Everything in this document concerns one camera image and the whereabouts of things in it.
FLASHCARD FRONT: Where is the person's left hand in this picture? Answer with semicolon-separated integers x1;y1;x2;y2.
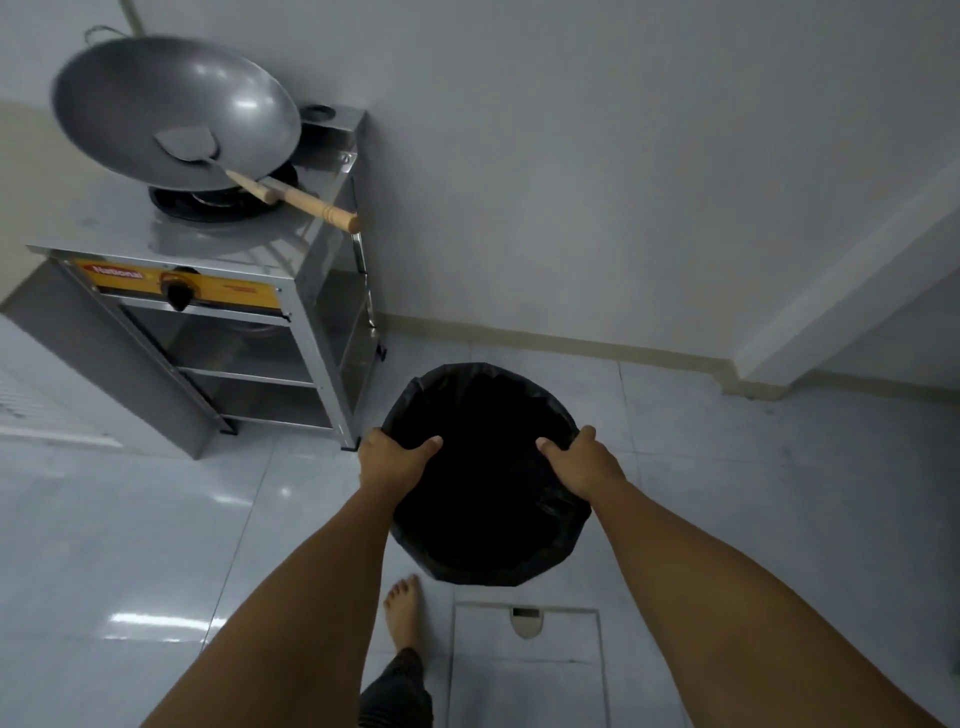
357;428;444;502

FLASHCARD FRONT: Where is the person's right hand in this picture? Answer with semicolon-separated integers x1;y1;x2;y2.
535;425;628;502

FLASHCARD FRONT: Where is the black lined trash bin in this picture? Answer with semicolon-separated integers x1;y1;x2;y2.
379;362;594;588

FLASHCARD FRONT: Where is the person's left forearm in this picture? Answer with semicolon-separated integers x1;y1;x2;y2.
141;481;397;728

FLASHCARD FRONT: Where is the person's right forearm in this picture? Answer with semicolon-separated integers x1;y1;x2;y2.
591;478;948;728

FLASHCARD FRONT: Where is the person's left foot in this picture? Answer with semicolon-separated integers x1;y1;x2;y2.
383;574;423;654

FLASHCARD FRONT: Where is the floor access hatch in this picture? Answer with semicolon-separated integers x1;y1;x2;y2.
447;601;610;728

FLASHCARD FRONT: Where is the person's dark trouser leg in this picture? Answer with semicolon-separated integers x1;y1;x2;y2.
358;648;435;728

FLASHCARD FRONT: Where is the stainless steel gas stove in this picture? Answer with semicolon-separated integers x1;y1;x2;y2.
27;104;387;453

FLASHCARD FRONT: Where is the black stove knob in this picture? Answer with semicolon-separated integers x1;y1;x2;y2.
160;273;199;313

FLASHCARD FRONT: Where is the grey metal cabinet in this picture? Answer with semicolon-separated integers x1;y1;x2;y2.
0;258;226;461

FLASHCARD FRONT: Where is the large steel wok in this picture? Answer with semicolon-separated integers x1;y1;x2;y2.
50;26;303;194

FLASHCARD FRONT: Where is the wooden handled metal spatula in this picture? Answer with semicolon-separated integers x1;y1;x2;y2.
153;126;363;234

